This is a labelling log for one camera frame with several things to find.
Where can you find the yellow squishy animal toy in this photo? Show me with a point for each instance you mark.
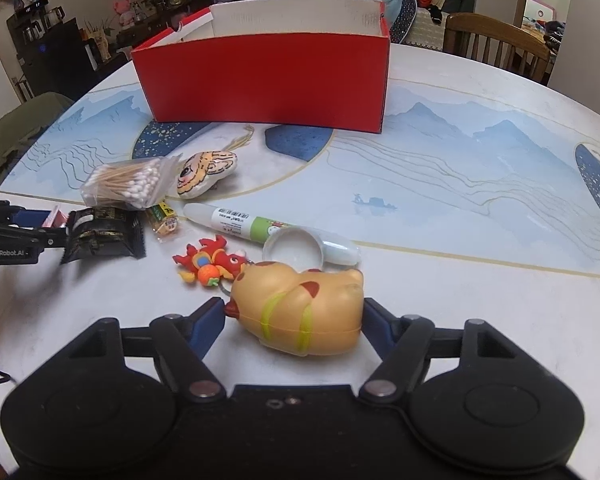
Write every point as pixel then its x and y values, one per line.
pixel 300 310

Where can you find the red cardboard box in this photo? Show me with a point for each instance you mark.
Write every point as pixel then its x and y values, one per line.
pixel 265 80

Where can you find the beige monster face plush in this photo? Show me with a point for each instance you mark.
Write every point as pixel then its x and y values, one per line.
pixel 205 172

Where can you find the wooden chair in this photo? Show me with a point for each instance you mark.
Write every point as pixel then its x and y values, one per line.
pixel 495 42

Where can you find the olive green chair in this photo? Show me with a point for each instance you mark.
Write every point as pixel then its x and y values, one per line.
pixel 15 135

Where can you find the printed mountain table mat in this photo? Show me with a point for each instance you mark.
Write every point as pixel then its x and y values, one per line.
pixel 430 170

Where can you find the black cabinet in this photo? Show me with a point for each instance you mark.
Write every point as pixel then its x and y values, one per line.
pixel 50 55

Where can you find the yellow green snack packet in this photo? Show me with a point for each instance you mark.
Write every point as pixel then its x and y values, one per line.
pixel 164 217

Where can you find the black snack packet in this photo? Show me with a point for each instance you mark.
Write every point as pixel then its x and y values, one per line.
pixel 105 232

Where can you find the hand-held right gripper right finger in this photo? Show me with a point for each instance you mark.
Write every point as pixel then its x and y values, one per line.
pixel 377 327

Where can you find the pale blue correction tape dispenser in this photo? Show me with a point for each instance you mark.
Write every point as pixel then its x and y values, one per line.
pixel 292 251

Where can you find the blue patterned cloth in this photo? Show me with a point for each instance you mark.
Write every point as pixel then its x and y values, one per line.
pixel 405 17

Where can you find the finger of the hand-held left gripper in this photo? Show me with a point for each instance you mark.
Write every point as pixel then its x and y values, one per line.
pixel 55 240
pixel 27 219

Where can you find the white glue pen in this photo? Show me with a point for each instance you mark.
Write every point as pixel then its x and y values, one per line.
pixel 230 221

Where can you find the dark wooden sideboard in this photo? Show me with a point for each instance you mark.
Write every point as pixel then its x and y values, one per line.
pixel 165 15

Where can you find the red white packet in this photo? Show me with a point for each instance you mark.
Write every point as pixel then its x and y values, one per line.
pixel 56 216

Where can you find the bag of cotton swabs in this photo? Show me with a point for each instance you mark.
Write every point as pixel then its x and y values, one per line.
pixel 127 182

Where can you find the pink plush toy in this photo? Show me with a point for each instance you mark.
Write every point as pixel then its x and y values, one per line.
pixel 124 12

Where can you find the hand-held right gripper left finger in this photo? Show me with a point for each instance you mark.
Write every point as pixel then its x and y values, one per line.
pixel 209 327

